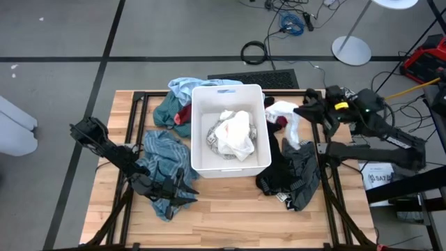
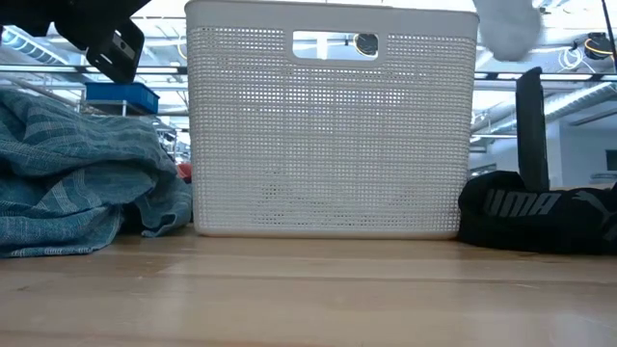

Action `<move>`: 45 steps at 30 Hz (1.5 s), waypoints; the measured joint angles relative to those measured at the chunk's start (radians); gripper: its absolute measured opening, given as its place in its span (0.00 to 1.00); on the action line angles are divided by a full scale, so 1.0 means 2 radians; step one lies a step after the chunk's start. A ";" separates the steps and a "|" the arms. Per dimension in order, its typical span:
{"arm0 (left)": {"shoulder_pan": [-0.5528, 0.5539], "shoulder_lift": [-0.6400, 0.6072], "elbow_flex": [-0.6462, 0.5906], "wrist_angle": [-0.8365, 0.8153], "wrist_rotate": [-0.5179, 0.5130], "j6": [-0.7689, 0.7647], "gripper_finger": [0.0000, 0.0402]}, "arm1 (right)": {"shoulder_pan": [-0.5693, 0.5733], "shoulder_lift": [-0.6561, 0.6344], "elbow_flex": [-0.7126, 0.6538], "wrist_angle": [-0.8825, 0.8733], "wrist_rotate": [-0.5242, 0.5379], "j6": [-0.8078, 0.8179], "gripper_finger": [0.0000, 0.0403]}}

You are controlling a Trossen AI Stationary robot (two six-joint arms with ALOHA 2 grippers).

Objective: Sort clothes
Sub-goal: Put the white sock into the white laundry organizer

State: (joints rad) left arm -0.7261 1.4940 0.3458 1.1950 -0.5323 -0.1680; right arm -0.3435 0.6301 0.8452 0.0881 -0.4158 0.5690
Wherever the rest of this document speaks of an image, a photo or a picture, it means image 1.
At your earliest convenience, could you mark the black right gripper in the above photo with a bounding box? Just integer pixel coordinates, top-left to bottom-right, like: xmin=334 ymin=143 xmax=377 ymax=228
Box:
xmin=295 ymin=85 xmax=352 ymax=139

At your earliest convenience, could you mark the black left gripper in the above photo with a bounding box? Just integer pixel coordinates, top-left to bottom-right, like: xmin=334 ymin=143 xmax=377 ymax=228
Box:
xmin=146 ymin=167 xmax=200 ymax=221

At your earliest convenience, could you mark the grey white leaf print garment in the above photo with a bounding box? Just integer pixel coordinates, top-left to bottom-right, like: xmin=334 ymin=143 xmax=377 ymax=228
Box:
xmin=206 ymin=116 xmax=258 ymax=160

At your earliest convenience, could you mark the dark teal dotted shirt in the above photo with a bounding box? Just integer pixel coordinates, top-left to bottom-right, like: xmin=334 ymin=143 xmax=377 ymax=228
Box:
xmin=153 ymin=91 xmax=192 ymax=139

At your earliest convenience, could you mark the white plastic bin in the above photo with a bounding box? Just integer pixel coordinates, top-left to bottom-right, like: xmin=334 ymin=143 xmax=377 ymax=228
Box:
xmin=190 ymin=84 xmax=272 ymax=178

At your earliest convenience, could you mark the light blue geometric print shirt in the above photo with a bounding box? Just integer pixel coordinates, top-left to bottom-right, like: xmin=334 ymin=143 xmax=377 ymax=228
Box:
xmin=167 ymin=77 xmax=245 ymax=107

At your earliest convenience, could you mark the white power strip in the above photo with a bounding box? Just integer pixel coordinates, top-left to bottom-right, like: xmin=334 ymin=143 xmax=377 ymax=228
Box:
xmin=343 ymin=86 xmax=358 ymax=102

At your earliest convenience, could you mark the teal striped shirt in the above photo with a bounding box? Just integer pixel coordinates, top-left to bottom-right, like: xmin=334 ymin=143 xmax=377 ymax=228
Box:
xmin=134 ymin=129 xmax=200 ymax=223

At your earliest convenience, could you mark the black garment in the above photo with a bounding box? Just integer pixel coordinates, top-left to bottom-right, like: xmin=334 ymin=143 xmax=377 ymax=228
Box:
xmin=256 ymin=121 xmax=297 ymax=196

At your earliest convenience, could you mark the black floor vent grate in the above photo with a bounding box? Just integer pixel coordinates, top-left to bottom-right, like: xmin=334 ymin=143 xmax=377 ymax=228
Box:
xmin=207 ymin=68 xmax=300 ymax=90

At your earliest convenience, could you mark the dark grey garment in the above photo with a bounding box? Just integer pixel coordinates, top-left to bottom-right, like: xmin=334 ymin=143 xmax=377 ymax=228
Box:
xmin=281 ymin=137 xmax=321 ymax=212

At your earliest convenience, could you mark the white floor lamp base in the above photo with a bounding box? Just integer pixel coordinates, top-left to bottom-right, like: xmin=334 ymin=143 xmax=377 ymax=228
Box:
xmin=331 ymin=0 xmax=419 ymax=66

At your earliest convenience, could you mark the red garment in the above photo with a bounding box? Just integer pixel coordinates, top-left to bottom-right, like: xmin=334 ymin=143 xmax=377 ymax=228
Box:
xmin=173 ymin=104 xmax=192 ymax=126

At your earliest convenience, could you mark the black power adapter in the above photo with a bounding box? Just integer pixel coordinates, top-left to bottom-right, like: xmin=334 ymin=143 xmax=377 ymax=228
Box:
xmin=302 ymin=11 xmax=315 ymax=32

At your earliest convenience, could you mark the white printed box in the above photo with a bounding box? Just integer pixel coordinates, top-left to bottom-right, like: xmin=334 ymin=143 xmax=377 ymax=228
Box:
xmin=358 ymin=162 xmax=395 ymax=191

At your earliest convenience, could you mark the black metal stand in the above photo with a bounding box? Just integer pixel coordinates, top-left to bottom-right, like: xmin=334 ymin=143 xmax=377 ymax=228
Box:
xmin=365 ymin=165 xmax=446 ymax=251

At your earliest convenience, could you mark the red and black case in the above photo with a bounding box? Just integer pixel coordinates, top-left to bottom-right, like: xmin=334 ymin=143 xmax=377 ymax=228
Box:
xmin=399 ymin=33 xmax=446 ymax=84

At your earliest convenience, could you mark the dark grey equipment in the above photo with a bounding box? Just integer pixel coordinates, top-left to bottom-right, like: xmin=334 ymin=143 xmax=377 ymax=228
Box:
xmin=422 ymin=68 xmax=446 ymax=154

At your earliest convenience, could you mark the thin black pole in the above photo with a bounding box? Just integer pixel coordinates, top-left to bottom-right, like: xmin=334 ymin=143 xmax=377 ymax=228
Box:
xmin=374 ymin=15 xmax=446 ymax=93

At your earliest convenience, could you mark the white furniture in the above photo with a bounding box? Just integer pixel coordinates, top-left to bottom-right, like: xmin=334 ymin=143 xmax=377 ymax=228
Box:
xmin=0 ymin=96 xmax=38 ymax=157

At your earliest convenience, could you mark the coiled black cable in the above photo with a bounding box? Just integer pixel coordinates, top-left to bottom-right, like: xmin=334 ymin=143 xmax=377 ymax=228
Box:
xmin=240 ymin=40 xmax=269 ymax=66

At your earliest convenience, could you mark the coiled blue cable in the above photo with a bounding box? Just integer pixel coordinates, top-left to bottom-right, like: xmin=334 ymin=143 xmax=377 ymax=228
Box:
xmin=280 ymin=13 xmax=306 ymax=37

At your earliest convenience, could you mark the yellow cable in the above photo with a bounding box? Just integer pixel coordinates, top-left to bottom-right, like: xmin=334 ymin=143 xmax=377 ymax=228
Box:
xmin=385 ymin=77 xmax=442 ymax=101

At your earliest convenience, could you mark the black metal table frame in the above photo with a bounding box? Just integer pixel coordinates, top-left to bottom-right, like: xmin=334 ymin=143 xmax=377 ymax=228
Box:
xmin=82 ymin=90 xmax=377 ymax=251

